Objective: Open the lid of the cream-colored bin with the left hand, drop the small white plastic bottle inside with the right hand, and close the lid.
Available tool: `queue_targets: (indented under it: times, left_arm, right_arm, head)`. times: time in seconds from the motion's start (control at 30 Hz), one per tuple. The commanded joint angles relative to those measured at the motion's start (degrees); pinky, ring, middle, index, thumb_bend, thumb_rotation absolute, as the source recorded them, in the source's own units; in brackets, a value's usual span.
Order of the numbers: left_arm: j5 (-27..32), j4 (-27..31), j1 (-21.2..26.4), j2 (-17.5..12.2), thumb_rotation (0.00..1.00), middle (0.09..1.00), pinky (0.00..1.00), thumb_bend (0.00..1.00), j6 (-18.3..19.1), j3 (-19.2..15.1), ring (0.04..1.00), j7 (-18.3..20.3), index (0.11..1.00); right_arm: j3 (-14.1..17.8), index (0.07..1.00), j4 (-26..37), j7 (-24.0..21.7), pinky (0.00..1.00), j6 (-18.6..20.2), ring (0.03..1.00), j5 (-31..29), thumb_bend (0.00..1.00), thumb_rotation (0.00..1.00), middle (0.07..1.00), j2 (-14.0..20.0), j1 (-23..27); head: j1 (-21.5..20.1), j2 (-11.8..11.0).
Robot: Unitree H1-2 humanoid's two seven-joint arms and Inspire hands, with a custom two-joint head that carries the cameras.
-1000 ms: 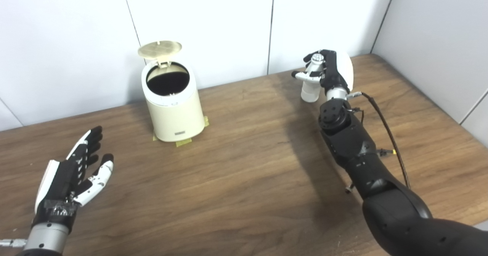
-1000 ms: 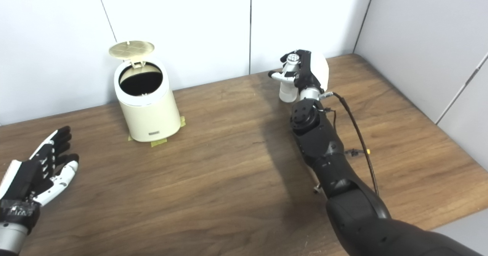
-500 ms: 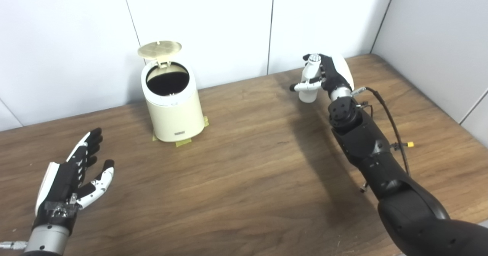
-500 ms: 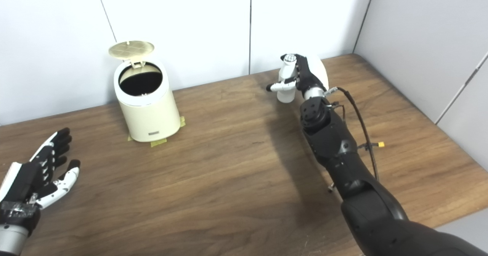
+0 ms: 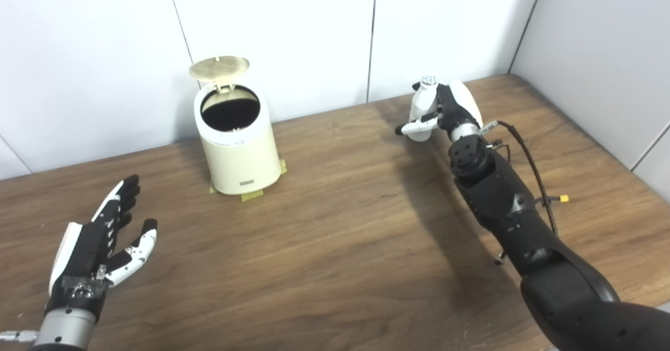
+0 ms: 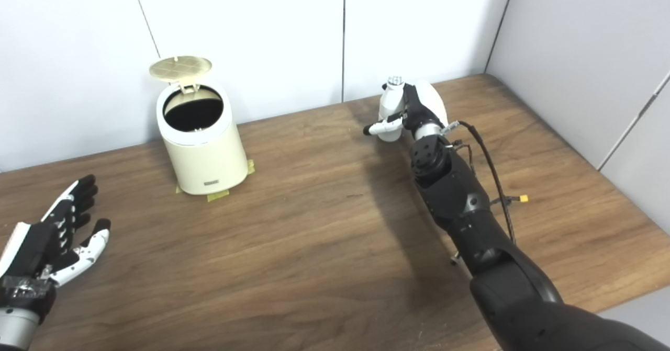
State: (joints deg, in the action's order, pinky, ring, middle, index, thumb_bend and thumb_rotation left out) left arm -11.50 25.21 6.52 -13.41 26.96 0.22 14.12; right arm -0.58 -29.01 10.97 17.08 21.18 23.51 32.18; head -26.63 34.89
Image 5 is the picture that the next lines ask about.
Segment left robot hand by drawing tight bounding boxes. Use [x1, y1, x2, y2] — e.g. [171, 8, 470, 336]
[47, 174, 159, 320]

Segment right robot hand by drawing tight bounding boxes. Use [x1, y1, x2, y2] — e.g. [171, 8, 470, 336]
[395, 79, 485, 142]

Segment small white plastic bottle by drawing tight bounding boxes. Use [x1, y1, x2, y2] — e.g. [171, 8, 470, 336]
[407, 75, 439, 142]

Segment round cream bin lid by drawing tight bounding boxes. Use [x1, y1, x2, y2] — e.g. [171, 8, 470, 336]
[189, 55, 251, 93]

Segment cream-colored bin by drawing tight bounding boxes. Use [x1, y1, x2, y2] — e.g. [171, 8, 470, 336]
[194, 82, 283, 196]

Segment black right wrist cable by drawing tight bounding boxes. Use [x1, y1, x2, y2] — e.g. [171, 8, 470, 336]
[479, 121, 560, 236]

